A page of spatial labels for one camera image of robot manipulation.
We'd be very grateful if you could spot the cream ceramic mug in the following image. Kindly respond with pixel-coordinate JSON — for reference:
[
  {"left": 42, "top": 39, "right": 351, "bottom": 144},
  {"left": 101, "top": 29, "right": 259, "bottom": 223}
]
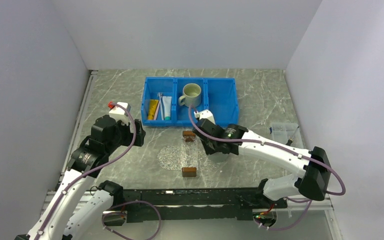
[{"left": 178, "top": 83, "right": 202, "bottom": 108}]

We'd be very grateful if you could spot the grey ceramic mug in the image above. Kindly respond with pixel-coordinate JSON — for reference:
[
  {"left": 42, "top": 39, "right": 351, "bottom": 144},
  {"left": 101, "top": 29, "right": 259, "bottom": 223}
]
[{"left": 207, "top": 152, "right": 229, "bottom": 164}]

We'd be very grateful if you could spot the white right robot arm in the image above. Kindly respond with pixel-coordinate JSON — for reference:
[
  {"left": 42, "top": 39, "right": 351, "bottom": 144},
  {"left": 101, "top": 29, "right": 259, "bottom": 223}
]
[{"left": 193, "top": 118, "right": 331, "bottom": 208}]

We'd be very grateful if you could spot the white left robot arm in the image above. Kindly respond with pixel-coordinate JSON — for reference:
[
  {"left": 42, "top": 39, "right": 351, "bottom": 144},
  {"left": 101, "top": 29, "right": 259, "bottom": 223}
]
[{"left": 16, "top": 114, "right": 146, "bottom": 240}]

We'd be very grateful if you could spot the yellow toothpaste tube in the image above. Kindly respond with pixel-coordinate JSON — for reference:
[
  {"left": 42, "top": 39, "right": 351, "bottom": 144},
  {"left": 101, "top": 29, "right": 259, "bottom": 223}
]
[{"left": 147, "top": 99, "right": 158, "bottom": 121}]

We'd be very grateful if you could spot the pink toothbrush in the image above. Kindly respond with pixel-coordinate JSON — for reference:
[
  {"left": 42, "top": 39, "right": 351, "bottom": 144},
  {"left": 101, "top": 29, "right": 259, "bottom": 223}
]
[{"left": 153, "top": 94, "right": 161, "bottom": 121}]

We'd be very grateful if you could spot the light blue toothbrush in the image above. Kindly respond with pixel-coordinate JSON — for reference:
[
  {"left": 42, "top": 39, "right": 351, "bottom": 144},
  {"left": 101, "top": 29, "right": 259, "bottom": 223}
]
[{"left": 158, "top": 92, "right": 165, "bottom": 121}]

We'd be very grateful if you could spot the white teal-capped toothpaste tube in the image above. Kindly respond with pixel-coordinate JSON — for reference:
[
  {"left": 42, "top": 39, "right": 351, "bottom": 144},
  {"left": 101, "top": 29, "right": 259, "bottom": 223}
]
[{"left": 161, "top": 96, "right": 172, "bottom": 121}]

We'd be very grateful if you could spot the blue right storage bin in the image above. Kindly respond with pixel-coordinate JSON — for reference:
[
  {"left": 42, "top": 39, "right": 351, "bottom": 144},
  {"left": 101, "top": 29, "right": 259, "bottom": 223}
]
[{"left": 204, "top": 78, "right": 240, "bottom": 127}]

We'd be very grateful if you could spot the blue storage bin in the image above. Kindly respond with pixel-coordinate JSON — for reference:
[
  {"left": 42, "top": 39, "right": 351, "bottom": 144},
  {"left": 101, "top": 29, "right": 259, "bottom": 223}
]
[
  {"left": 204, "top": 78, "right": 240, "bottom": 127},
  {"left": 170, "top": 77, "right": 210, "bottom": 128},
  {"left": 140, "top": 76, "right": 177, "bottom": 127}
]

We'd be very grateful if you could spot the clear plastic parts box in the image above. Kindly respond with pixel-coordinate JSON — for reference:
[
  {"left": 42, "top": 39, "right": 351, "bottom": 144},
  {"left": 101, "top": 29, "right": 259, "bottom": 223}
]
[{"left": 269, "top": 122, "right": 305, "bottom": 149}]

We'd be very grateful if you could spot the blue middle storage bin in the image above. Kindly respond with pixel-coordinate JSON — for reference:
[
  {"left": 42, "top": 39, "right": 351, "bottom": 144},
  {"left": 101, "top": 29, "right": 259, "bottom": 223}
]
[{"left": 170, "top": 77, "right": 210, "bottom": 128}]

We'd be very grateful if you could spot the yellow black screwdriver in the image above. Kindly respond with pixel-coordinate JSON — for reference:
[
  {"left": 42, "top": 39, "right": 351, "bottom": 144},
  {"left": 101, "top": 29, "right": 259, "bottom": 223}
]
[{"left": 286, "top": 126, "right": 300, "bottom": 146}]

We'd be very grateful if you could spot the blue left storage bin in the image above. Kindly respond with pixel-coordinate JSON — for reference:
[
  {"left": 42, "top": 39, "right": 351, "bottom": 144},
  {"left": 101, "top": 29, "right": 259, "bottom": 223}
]
[{"left": 140, "top": 76, "right": 177, "bottom": 127}]

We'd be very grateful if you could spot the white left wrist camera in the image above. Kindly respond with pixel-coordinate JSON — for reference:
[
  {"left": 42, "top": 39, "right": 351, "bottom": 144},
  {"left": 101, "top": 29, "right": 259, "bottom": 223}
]
[{"left": 108, "top": 101, "right": 131, "bottom": 126}]

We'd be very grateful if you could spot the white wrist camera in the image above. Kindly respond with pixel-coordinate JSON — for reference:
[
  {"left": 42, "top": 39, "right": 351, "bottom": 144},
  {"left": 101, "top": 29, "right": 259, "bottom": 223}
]
[
  {"left": 193, "top": 109, "right": 216, "bottom": 124},
  {"left": 108, "top": 101, "right": 131, "bottom": 126}
]

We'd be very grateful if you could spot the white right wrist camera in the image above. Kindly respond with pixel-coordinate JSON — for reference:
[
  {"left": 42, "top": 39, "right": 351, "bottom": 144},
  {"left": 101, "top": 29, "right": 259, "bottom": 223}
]
[{"left": 193, "top": 109, "right": 216, "bottom": 124}]

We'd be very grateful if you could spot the aluminium side rail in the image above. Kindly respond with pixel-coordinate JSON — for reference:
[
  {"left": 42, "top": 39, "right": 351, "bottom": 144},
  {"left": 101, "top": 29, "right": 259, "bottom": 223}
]
[{"left": 61, "top": 70, "right": 99, "bottom": 176}]

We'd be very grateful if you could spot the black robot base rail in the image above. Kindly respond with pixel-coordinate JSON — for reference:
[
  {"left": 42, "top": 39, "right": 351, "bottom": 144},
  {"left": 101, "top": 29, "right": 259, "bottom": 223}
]
[{"left": 95, "top": 180, "right": 289, "bottom": 223}]

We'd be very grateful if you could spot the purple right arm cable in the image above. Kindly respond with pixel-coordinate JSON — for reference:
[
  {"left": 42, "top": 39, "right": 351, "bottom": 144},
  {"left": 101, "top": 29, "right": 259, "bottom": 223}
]
[{"left": 188, "top": 105, "right": 347, "bottom": 232}]

